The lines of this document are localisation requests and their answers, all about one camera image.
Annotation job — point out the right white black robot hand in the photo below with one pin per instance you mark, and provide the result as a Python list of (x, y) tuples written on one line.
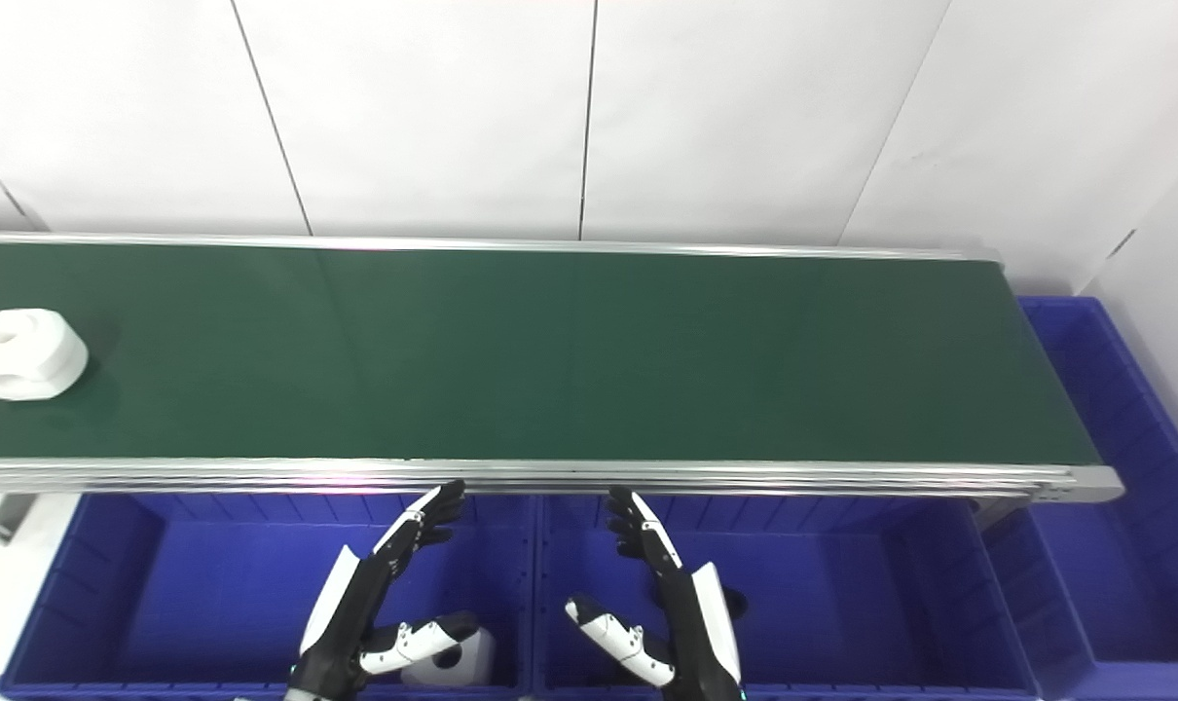
[(696, 623)]

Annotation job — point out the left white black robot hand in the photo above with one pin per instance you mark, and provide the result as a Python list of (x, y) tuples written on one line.
[(350, 613)]

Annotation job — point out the white plastic block part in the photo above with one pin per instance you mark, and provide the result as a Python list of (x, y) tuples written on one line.
[(26, 355), (467, 662)]

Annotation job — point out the blue plastic bin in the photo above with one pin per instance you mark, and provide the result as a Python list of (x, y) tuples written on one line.
[(209, 594), (842, 594), (1124, 545)]

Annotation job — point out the green conveyor belt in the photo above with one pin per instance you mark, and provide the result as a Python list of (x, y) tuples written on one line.
[(550, 478), (570, 350)]

